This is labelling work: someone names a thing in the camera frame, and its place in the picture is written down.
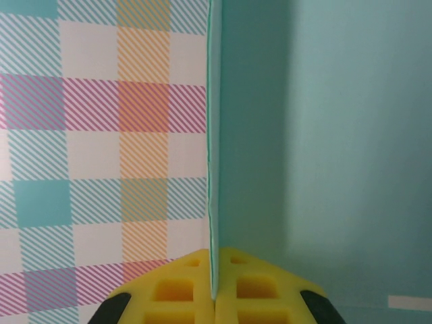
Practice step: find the light blue cardboard box base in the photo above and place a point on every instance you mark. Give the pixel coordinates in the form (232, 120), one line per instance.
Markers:
(337, 135)

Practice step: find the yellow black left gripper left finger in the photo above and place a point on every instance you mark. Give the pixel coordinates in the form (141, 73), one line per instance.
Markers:
(145, 297)

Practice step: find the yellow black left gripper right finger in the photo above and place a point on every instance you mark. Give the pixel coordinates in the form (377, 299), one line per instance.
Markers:
(283, 293)

